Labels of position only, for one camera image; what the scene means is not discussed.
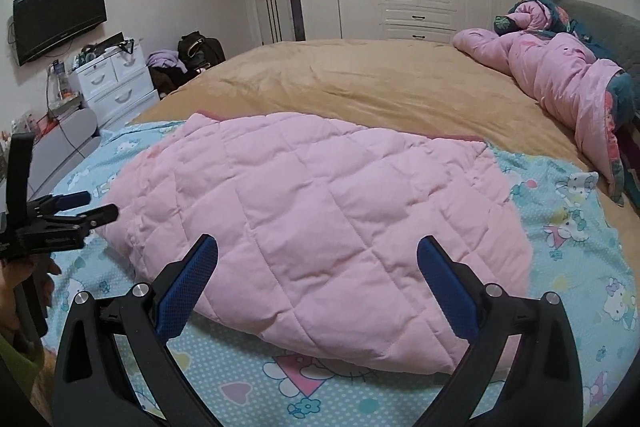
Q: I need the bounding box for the grey headboard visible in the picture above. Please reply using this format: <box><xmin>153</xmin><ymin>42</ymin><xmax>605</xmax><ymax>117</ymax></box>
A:
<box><xmin>547</xmin><ymin>0</ymin><xmax>640</xmax><ymax>78</ymax></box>

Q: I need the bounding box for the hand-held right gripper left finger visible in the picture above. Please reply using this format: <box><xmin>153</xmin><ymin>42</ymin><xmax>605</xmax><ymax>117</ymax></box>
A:
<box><xmin>52</xmin><ymin>234</ymin><xmax>221</xmax><ymax>427</ymax></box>

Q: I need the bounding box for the pile of small household items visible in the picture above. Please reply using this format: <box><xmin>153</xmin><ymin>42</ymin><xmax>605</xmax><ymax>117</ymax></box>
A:
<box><xmin>75</xmin><ymin>34</ymin><xmax>138</xmax><ymax>62</ymax></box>

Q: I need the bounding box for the blue cartoon print sheet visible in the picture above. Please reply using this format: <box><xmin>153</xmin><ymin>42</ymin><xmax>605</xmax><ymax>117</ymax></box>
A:
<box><xmin>30</xmin><ymin>119</ymin><xmax>626</xmax><ymax>427</ymax></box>

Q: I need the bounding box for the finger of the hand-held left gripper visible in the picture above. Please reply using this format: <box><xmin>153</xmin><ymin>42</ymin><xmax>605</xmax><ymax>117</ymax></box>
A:
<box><xmin>37</xmin><ymin>204</ymin><xmax>120</xmax><ymax>233</ymax></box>
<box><xmin>30</xmin><ymin>190</ymin><xmax>93</xmax><ymax>214</ymax></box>

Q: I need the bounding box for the black bag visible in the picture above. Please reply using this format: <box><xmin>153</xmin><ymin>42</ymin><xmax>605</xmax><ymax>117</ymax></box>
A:
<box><xmin>177</xmin><ymin>32</ymin><xmax>226</xmax><ymax>70</ymax></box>

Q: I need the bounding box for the white drawer cabinet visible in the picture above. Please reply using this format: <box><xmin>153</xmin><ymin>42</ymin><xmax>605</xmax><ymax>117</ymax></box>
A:
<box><xmin>70</xmin><ymin>38</ymin><xmax>161</xmax><ymax>130</ymax></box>

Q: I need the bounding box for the black wall television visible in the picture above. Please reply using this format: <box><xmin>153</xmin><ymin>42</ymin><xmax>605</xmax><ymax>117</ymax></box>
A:
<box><xmin>12</xmin><ymin>0</ymin><xmax>108</xmax><ymax>66</ymax></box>

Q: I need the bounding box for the person's left hand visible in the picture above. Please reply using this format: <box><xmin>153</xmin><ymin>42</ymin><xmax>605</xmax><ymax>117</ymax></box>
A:
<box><xmin>0</xmin><ymin>253</ymin><xmax>61</xmax><ymax>338</ymax></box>

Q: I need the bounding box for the tan blanket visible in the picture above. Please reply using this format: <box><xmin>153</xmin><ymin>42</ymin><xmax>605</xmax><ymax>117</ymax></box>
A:
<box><xmin>131</xmin><ymin>38</ymin><xmax>640</xmax><ymax>258</ymax></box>

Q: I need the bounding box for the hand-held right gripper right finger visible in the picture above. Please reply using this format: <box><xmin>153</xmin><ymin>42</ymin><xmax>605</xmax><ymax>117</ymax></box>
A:
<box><xmin>416</xmin><ymin>235</ymin><xmax>585</xmax><ymax>427</ymax></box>

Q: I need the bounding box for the pink floral quilt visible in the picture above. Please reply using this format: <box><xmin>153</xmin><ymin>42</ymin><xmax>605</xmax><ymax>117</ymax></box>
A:
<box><xmin>452</xmin><ymin>0</ymin><xmax>638</xmax><ymax>208</ymax></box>

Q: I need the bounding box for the lavender clothes pile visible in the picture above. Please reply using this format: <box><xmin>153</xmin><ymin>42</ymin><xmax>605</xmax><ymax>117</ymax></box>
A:
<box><xmin>146</xmin><ymin>49</ymin><xmax>186</xmax><ymax>70</ymax></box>

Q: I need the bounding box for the pink quilted jacket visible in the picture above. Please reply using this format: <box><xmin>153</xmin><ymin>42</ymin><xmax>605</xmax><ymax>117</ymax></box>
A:
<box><xmin>95</xmin><ymin>109</ymin><xmax>533</xmax><ymax>375</ymax></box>

